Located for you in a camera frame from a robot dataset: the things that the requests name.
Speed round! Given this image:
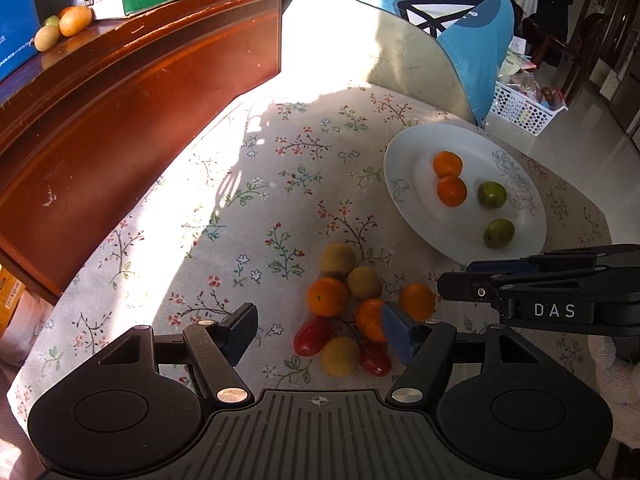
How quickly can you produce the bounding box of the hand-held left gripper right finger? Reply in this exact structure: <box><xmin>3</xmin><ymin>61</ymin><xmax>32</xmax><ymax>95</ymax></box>
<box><xmin>382</xmin><ymin>301</ymin><xmax>546</xmax><ymax>406</ymax></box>

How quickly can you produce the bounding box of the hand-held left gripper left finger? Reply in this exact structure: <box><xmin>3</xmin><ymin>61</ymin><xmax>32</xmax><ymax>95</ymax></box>
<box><xmin>97</xmin><ymin>302</ymin><xmax>259</xmax><ymax>406</ymax></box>

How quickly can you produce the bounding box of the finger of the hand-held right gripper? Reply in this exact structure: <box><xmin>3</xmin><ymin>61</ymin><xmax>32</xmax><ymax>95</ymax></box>
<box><xmin>436</xmin><ymin>267</ymin><xmax>640</xmax><ymax>307</ymax></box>
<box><xmin>466</xmin><ymin>243</ymin><xmax>640</xmax><ymax>277</ymax></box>

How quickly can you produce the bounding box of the red plum tomato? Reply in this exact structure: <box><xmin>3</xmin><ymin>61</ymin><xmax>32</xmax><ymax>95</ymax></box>
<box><xmin>293</xmin><ymin>316</ymin><xmax>332</xmax><ymax>357</ymax></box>
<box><xmin>359</xmin><ymin>342</ymin><xmax>392</xmax><ymax>377</ymax></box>

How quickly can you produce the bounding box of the tan kiwi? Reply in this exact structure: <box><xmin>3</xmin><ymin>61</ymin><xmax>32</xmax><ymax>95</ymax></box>
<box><xmin>320</xmin><ymin>243</ymin><xmax>357</xmax><ymax>279</ymax></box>
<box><xmin>320</xmin><ymin>337</ymin><xmax>361</xmax><ymax>378</ymax></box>
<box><xmin>346</xmin><ymin>266</ymin><xmax>383</xmax><ymax>301</ymax></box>

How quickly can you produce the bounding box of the white floral print plate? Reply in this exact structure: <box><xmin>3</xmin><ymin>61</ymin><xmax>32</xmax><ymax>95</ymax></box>
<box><xmin>383</xmin><ymin>122</ymin><xmax>548</xmax><ymax>265</ymax></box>

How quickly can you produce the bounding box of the person's right hand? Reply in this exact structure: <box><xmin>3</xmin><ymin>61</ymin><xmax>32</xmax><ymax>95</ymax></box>
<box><xmin>587</xmin><ymin>334</ymin><xmax>640</xmax><ymax>447</ymax></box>

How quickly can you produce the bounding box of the floral tablecloth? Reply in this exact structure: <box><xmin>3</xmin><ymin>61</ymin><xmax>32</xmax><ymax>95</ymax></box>
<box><xmin>7</xmin><ymin>85</ymin><xmax>613</xmax><ymax>461</ymax></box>

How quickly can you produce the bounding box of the white plastic basket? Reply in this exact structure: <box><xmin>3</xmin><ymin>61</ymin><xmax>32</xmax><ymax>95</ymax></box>
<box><xmin>489</xmin><ymin>35</ymin><xmax>569</xmax><ymax>137</ymax></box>

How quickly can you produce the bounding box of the white snack packet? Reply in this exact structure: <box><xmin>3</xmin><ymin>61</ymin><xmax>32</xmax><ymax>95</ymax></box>
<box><xmin>497</xmin><ymin>37</ymin><xmax>532</xmax><ymax>82</ymax></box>

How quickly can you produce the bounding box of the yellow cardboard box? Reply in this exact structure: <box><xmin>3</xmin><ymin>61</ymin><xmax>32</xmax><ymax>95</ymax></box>
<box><xmin>0</xmin><ymin>266</ymin><xmax>27</xmax><ymax>337</ymax></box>

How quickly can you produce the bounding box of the reddish wooden cabinet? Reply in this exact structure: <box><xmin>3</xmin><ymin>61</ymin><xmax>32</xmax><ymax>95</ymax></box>
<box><xmin>0</xmin><ymin>0</ymin><xmax>300</xmax><ymax>306</ymax></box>

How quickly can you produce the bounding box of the pink cloth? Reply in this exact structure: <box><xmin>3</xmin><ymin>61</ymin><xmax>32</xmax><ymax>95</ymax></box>
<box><xmin>0</xmin><ymin>295</ymin><xmax>53</xmax><ymax>480</ymax></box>

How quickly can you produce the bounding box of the dark wooden chair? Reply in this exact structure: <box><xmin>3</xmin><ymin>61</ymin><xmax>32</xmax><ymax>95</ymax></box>
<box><xmin>522</xmin><ymin>0</ymin><xmax>640</xmax><ymax>107</ymax></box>

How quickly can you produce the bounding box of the black jacket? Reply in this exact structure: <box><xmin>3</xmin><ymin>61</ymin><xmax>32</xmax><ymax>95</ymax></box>
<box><xmin>536</xmin><ymin>0</ymin><xmax>574</xmax><ymax>37</ymax></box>

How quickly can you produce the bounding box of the yellow-green oval plum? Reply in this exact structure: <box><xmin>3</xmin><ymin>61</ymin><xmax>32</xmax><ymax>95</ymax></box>
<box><xmin>34</xmin><ymin>25</ymin><xmax>60</xmax><ymax>52</ymax></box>

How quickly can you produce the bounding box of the orange-yellow oval plum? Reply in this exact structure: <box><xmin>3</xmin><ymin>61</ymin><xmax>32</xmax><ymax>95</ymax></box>
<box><xmin>59</xmin><ymin>6</ymin><xmax>93</xmax><ymax>38</ymax></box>

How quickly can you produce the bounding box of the blue cardboard box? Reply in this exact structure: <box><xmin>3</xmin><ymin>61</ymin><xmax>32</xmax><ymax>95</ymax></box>
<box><xmin>0</xmin><ymin>0</ymin><xmax>42</xmax><ymax>83</ymax></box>

